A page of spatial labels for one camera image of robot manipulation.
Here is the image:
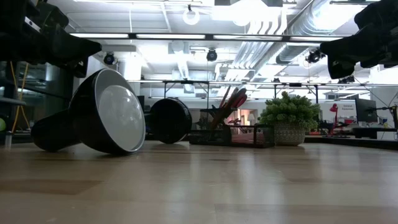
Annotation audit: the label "red desk lamp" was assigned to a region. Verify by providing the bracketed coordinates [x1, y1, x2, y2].
[329, 103, 340, 128]

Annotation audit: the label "black desk lamp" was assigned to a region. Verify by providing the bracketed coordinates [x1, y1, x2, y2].
[30, 68, 193, 156]

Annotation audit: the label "green potted artificial plant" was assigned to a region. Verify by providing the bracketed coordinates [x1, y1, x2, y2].
[259, 91, 322, 147]

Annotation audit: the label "black spotlight cluster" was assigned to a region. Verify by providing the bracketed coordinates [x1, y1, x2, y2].
[304, 48, 326, 65]

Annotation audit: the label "black mesh desk organizer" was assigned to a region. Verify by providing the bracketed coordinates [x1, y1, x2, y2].
[188, 107, 275, 149]

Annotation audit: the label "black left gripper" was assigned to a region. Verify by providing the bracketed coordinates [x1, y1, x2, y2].
[12, 0, 103, 78]

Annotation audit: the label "black aluminium table frame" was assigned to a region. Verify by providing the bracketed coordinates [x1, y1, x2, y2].
[304, 136, 398, 151]

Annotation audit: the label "yellow cable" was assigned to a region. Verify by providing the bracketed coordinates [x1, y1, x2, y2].
[11, 62, 29, 132]

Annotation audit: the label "red-handled scissors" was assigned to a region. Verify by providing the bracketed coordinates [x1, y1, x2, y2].
[217, 87, 249, 125]

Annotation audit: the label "silver ventilation duct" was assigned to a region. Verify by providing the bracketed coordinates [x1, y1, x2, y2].
[275, 0, 343, 65]

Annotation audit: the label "white printed sign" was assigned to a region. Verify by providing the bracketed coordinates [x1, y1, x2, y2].
[322, 101, 357, 125]

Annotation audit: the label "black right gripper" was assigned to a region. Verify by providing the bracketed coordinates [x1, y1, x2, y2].
[320, 0, 388, 80]

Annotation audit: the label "black computer monitor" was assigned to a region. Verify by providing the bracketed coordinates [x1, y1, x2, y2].
[355, 98, 378, 124]

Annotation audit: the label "yellow wooden pencil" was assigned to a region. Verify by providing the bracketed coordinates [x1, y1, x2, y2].
[210, 85, 231, 130]

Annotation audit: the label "black office desk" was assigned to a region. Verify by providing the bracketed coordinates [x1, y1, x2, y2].
[353, 126, 398, 139]

